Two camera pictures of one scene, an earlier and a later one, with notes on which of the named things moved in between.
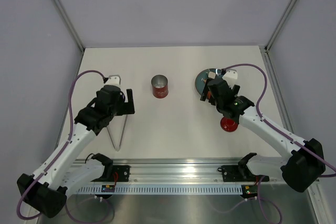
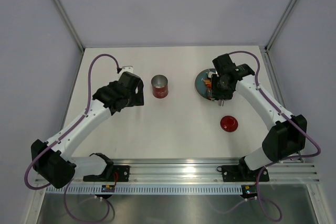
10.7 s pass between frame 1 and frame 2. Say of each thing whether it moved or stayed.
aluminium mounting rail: stayed
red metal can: stayed
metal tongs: moved
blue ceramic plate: stayed
